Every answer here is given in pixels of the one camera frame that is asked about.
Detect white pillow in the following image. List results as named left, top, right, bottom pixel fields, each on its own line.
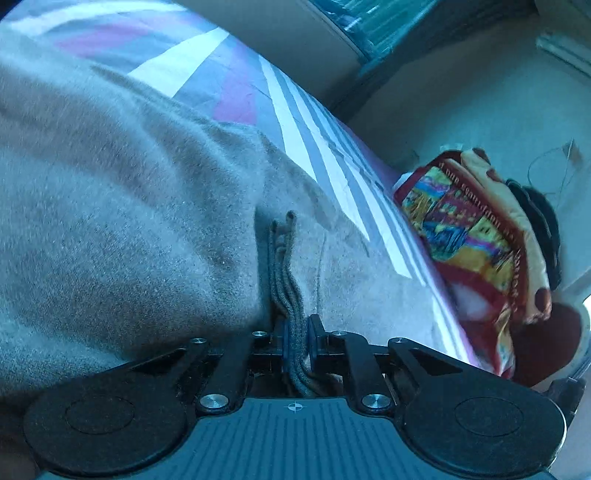
left=450, top=279, right=497, bottom=321

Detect dark cloth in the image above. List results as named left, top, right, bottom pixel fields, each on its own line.
left=503, top=180, right=563, bottom=289

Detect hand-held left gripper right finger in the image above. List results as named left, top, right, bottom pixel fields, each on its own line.
left=307, top=314, right=463, bottom=414

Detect colourful printed blanket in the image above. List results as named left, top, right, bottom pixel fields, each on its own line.
left=392, top=148, right=583, bottom=381

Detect grey pants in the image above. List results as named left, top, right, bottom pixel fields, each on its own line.
left=0, top=60, right=462, bottom=402

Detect striped bed sheet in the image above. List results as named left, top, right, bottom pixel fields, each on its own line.
left=0, top=0, right=467, bottom=367

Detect dark blue curtain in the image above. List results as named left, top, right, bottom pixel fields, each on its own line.
left=314, top=0, right=539, bottom=63

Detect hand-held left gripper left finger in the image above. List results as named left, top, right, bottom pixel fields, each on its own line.
left=122, top=318, right=291, bottom=414

